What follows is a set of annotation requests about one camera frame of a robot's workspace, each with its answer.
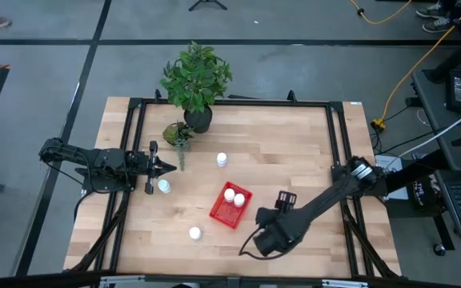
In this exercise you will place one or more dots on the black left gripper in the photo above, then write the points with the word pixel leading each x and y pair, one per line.
pixel 140 164

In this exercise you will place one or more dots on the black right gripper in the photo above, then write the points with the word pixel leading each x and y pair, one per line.
pixel 284 222

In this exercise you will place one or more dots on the white pill bottle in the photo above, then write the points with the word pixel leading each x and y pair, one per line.
pixel 229 194
pixel 239 199
pixel 221 159
pixel 164 186
pixel 195 233

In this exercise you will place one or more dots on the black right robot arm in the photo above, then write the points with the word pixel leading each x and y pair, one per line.
pixel 322 198

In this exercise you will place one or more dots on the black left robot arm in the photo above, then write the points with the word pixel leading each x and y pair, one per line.
pixel 98 162

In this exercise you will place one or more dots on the red plastic basket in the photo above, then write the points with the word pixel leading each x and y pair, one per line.
pixel 226 216

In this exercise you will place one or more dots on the small potted succulent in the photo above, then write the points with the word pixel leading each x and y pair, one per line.
pixel 174 134

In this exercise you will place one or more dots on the tall green potted plant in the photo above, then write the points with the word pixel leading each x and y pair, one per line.
pixel 196 76

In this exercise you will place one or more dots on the white paper sheet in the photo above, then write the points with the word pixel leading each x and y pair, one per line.
pixel 390 164

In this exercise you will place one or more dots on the black box with white lettering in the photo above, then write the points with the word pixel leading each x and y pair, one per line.
pixel 420 192

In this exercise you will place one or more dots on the black caster wheel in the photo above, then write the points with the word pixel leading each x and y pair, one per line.
pixel 439 249

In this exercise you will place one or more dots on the dark desk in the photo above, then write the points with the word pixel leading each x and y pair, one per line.
pixel 434 116

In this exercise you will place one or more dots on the black power adapter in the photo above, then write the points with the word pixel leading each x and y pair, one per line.
pixel 460 90

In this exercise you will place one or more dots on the black-legged work desk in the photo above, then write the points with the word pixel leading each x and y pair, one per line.
pixel 460 52

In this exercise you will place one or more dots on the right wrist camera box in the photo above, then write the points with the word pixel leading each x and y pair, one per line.
pixel 268 242

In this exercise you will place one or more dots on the black aluminium table frame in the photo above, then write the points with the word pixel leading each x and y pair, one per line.
pixel 234 102

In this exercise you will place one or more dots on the silver aluminium bracket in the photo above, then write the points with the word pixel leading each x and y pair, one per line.
pixel 120 280
pixel 344 284

